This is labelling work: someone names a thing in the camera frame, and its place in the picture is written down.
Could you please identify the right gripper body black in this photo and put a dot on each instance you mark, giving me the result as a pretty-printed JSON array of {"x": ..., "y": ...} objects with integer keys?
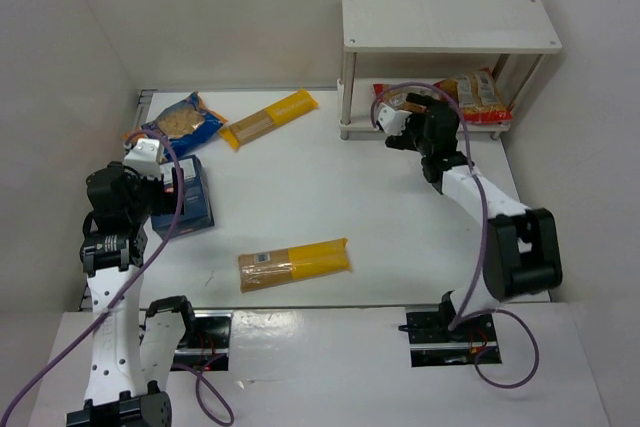
[{"x": 407, "y": 134}]

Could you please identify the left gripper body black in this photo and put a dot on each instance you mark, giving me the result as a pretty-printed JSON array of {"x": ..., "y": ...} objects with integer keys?
[{"x": 167, "y": 198}]

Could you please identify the red fusilli pasta bag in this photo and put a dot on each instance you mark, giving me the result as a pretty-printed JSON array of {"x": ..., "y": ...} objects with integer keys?
[{"x": 395, "y": 94}]

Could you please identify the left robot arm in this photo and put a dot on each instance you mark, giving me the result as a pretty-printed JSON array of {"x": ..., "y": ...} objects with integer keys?
[{"x": 131, "y": 356}]

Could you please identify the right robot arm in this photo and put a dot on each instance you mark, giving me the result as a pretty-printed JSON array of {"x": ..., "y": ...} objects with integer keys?
[{"x": 519, "y": 252}]

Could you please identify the red fusilli bag on shelf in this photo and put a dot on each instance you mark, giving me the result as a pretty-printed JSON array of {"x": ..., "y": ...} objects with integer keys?
[{"x": 478, "y": 96}]

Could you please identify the blue orecchiette pasta bag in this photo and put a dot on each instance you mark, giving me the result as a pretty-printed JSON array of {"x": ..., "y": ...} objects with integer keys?
[{"x": 187, "y": 124}]

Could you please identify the white two-tier shelf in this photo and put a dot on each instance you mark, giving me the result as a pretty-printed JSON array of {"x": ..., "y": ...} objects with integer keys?
[{"x": 387, "y": 41}]

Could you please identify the dark blue Barilla box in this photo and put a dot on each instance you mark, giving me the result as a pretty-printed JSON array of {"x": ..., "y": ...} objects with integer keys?
[{"x": 197, "y": 211}]

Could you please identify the yellow spaghetti pack far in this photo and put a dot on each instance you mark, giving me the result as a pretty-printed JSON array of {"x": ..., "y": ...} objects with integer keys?
[{"x": 268, "y": 119}]

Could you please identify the yellow spaghetti pack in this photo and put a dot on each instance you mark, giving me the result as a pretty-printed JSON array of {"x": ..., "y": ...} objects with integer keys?
[
  {"x": 267, "y": 269},
  {"x": 268, "y": 119}
]

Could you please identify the yellow spaghetti pack near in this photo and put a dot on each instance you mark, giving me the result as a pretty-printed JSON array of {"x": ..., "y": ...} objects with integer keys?
[{"x": 267, "y": 269}]

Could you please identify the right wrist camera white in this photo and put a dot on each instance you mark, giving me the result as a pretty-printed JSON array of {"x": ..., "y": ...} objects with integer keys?
[{"x": 391, "y": 121}]

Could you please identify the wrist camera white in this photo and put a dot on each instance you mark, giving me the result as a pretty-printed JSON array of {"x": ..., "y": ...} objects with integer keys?
[
  {"x": 391, "y": 121},
  {"x": 145, "y": 158}
]

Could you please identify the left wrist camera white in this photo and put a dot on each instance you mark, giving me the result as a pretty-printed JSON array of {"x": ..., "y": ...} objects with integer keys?
[{"x": 145, "y": 158}]

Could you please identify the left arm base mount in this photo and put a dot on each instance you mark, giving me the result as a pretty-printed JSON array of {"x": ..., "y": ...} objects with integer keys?
[{"x": 196, "y": 340}]

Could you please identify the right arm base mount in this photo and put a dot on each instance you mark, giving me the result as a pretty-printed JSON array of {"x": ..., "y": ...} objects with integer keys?
[{"x": 431, "y": 344}]

